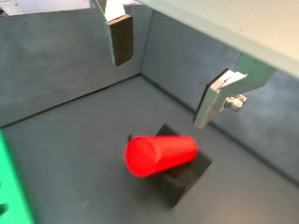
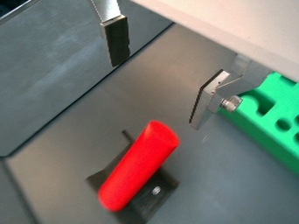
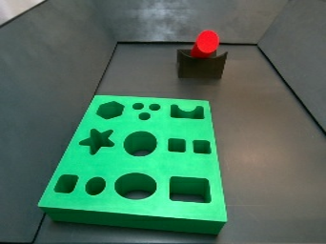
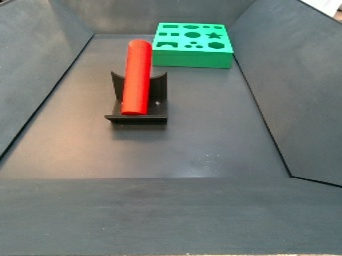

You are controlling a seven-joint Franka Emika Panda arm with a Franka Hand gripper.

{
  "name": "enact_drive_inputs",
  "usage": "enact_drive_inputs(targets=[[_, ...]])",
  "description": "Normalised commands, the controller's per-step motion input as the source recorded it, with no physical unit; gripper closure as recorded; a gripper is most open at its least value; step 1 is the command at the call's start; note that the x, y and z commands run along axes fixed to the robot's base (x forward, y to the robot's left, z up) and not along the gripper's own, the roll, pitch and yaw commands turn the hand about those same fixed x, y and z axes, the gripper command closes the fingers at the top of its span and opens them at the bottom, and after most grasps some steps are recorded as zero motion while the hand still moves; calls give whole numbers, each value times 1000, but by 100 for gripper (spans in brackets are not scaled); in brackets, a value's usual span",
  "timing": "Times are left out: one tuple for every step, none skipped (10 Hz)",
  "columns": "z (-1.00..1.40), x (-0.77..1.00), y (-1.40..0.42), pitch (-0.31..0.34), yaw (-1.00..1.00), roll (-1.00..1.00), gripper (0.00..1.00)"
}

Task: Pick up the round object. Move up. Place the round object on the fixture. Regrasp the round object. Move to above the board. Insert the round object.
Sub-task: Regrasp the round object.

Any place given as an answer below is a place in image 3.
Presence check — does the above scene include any red cylinder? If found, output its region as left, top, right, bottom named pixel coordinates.
left=191, top=30, right=219, bottom=58

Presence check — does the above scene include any green foam shape board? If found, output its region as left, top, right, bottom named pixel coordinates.
left=38, top=95, right=227, bottom=234

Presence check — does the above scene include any black curved cradle block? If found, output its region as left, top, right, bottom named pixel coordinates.
left=176, top=50, right=228, bottom=79

